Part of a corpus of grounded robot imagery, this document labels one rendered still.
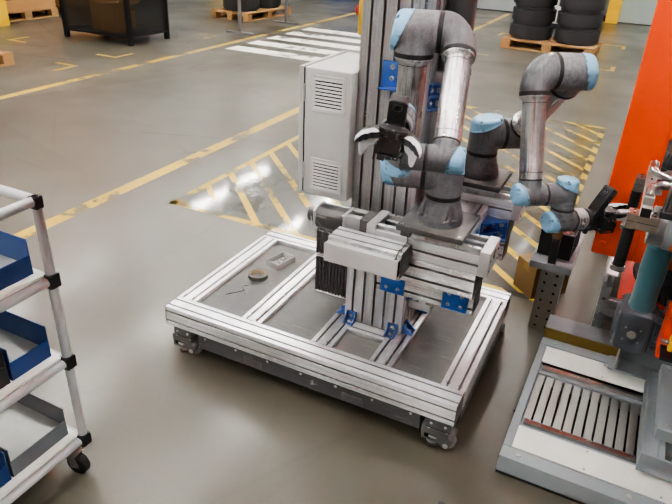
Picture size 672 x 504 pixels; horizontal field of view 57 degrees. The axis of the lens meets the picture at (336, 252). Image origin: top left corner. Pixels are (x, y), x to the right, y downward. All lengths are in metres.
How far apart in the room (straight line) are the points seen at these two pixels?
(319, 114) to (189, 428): 1.24
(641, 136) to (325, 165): 1.17
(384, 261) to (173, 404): 1.05
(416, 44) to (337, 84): 0.41
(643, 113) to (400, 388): 1.33
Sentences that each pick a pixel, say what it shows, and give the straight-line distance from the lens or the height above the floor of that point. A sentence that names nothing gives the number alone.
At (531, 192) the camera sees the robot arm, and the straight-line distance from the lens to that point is 2.11.
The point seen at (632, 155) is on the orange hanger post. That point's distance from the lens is 2.61.
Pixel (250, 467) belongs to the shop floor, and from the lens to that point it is 2.29.
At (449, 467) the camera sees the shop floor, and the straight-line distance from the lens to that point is 2.35.
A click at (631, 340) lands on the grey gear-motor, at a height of 0.29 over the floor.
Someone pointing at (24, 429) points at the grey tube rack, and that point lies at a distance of 2.31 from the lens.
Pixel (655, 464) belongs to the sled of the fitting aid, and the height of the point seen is 0.14.
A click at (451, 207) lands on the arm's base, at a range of 2.02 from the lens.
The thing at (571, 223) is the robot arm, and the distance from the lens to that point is 2.23.
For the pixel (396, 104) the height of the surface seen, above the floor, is 1.30.
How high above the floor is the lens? 1.68
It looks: 28 degrees down
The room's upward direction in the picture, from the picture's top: 3 degrees clockwise
